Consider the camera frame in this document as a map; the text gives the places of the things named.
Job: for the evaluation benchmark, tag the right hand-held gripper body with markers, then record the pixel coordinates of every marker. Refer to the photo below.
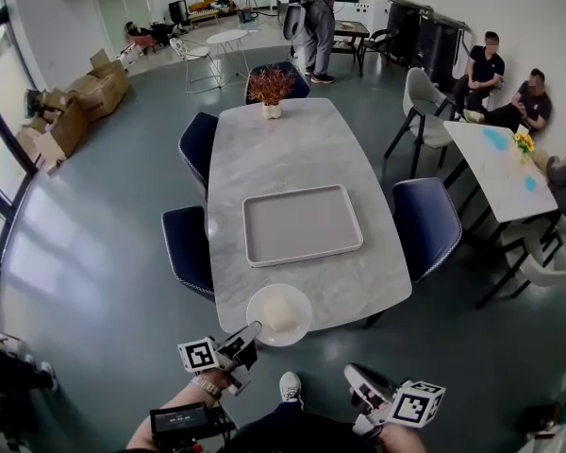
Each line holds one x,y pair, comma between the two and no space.
412,406

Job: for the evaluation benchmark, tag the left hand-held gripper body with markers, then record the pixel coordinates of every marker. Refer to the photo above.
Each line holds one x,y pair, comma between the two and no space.
198,356

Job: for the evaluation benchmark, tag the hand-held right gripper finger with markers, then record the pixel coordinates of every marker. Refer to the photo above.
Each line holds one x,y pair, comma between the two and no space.
368,379
368,401

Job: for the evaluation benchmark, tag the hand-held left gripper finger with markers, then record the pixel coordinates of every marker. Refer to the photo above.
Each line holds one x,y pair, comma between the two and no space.
247,333
247,352

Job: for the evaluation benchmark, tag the white round plate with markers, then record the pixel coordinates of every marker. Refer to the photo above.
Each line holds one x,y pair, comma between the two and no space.
303,307

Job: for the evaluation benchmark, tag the person's left forearm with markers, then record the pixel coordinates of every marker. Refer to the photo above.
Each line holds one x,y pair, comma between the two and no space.
179,397

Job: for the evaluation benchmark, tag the person's right forearm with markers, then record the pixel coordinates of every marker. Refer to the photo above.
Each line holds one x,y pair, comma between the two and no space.
403,441

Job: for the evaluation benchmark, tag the grey marble dining table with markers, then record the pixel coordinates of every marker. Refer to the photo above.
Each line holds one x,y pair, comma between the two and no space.
287,158

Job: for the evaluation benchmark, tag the silver wristwatch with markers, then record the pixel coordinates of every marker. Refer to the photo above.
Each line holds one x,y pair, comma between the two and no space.
207,387

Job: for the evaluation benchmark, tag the person's white left shoe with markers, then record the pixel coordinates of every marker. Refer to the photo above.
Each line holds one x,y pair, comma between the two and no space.
290,390

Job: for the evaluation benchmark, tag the black monitor device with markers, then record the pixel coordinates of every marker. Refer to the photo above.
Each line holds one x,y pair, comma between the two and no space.
184,423

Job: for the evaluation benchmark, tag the person's dark trousers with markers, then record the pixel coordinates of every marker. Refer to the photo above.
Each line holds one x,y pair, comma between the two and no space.
302,434

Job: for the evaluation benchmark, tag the grey rectangular tray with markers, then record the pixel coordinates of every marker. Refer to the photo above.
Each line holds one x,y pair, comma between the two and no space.
302,224

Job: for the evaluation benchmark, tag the dark bag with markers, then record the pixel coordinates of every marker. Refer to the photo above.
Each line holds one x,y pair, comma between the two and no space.
542,423

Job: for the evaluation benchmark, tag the cluttered equipment cart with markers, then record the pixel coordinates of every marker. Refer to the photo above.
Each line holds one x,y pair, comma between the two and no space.
4,394

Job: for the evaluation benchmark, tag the white marble side table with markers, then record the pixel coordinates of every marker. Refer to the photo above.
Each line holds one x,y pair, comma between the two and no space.
500,177

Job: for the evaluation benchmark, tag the red plant in white pot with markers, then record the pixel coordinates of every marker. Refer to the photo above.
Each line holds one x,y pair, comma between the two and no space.
270,85

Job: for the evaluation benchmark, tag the small light blue cloth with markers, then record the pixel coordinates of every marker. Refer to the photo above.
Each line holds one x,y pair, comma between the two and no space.
530,183

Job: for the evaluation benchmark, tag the large light blue cloth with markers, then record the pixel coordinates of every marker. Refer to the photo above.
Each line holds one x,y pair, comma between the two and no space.
495,139

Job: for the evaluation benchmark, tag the sunflowers in small vase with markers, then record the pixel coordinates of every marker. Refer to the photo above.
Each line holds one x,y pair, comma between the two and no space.
524,145

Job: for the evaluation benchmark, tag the pile of cardboard boxes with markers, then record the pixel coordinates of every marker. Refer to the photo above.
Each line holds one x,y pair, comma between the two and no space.
94,90

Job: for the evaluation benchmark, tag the white round table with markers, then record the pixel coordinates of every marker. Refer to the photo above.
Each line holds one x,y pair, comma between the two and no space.
226,37

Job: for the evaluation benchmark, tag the pink lounge chair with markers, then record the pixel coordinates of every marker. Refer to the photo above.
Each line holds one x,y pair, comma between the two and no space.
139,44

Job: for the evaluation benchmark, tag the dark green machine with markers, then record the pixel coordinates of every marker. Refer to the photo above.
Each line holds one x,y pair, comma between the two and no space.
246,15

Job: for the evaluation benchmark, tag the black armchair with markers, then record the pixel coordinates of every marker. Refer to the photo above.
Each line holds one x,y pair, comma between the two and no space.
382,40

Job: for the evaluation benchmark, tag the dark low table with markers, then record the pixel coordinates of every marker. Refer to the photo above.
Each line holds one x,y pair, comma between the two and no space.
351,27

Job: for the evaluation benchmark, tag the yellow sofa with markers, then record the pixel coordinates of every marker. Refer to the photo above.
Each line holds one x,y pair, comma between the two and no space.
207,7

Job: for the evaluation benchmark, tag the black box unit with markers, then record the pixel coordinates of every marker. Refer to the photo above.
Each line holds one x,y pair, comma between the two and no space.
178,12

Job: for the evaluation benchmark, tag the black cabinet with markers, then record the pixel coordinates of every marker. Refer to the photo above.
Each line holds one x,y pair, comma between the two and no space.
438,50
403,28

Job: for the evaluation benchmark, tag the grey roller blinds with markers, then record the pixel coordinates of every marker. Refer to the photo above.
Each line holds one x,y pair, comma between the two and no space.
122,5

